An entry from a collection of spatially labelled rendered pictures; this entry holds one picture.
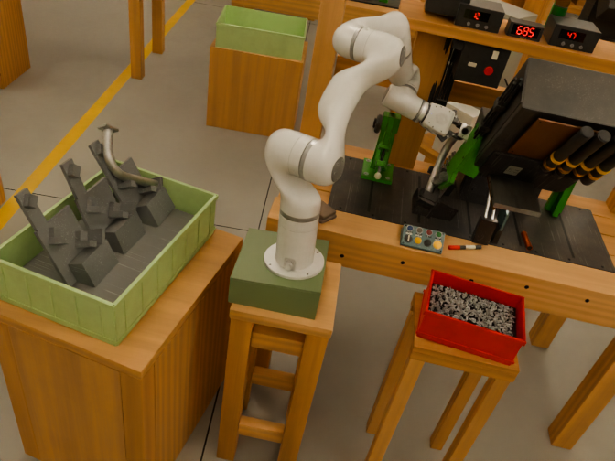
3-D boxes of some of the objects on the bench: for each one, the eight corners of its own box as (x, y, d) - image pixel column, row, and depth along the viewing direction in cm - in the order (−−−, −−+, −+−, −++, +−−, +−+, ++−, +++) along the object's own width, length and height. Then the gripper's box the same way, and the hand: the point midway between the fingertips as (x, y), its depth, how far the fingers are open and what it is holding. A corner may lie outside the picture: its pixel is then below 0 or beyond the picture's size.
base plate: (614, 276, 211) (617, 273, 210) (326, 211, 215) (327, 207, 214) (588, 213, 244) (590, 209, 243) (339, 157, 248) (339, 154, 247)
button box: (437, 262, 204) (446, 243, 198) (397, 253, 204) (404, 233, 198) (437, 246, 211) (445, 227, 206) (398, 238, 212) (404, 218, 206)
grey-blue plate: (497, 245, 212) (511, 215, 203) (491, 244, 212) (505, 214, 203) (494, 230, 219) (508, 200, 211) (489, 229, 219) (502, 199, 211)
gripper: (426, 95, 213) (469, 117, 216) (409, 134, 211) (452, 155, 214) (434, 90, 206) (478, 112, 208) (416, 129, 204) (461, 152, 206)
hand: (460, 132), depth 211 cm, fingers closed on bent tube, 3 cm apart
